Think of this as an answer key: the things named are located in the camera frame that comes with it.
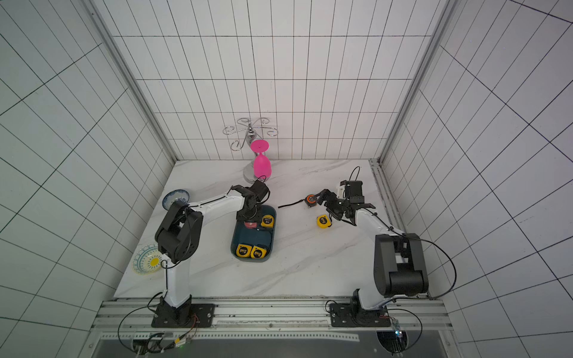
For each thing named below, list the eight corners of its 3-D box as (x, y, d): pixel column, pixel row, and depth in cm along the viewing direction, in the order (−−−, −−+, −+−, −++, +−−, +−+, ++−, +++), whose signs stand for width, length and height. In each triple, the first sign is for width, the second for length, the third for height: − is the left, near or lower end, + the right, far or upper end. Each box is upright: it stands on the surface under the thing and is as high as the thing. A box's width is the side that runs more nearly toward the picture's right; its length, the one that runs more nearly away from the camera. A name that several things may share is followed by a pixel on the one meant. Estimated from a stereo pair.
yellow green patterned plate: (132, 277, 83) (125, 273, 80) (145, 248, 90) (139, 243, 87) (156, 277, 83) (150, 273, 80) (167, 248, 90) (162, 243, 87)
